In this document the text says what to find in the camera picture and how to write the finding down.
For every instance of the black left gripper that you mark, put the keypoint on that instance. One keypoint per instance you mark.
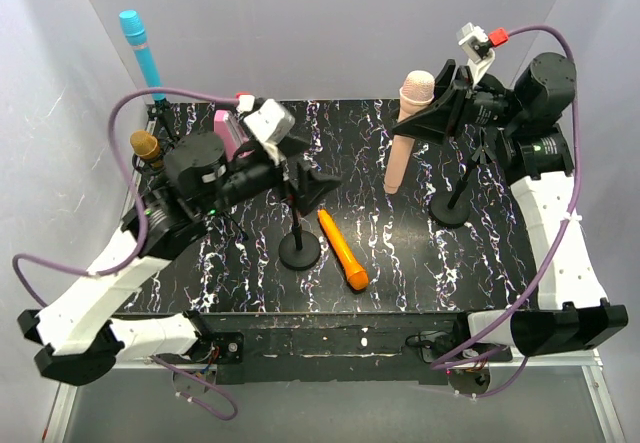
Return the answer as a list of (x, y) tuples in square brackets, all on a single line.
[(295, 186)]

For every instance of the black tripod shock-mount stand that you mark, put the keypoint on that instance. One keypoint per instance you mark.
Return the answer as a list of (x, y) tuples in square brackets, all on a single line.
[(148, 166)]

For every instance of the gold microphone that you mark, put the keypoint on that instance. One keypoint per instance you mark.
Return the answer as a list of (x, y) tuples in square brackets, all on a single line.
[(147, 148)]

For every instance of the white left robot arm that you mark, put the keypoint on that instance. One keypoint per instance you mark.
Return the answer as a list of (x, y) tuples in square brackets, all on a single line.
[(80, 337)]

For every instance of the black front mounting rail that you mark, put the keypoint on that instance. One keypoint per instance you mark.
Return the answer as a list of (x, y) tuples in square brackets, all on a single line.
[(324, 347)]

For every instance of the pink metronome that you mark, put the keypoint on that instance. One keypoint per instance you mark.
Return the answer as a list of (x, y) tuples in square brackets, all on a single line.
[(227, 127)]

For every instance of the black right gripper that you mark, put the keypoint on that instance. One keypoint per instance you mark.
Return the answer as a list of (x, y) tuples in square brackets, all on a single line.
[(460, 105)]

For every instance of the blue microphone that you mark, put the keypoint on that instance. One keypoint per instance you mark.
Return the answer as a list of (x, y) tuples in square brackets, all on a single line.
[(134, 32)]

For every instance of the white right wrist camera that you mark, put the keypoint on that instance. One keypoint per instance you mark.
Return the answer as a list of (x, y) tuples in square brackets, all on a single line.
[(476, 44)]

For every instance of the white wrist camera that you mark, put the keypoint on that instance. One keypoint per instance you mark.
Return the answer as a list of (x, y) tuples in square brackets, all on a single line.
[(476, 44), (269, 125)]

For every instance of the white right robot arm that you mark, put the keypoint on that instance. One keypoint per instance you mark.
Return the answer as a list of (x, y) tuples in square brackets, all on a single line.
[(519, 131)]

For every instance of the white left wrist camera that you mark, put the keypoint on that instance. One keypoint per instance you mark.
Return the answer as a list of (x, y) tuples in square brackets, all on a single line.
[(269, 125)]

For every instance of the orange microphone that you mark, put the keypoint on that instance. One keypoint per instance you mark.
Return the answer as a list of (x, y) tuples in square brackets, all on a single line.
[(355, 274)]

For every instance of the black round-base stand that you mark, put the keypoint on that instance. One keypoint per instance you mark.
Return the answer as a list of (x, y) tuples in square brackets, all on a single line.
[(299, 249), (450, 209)]

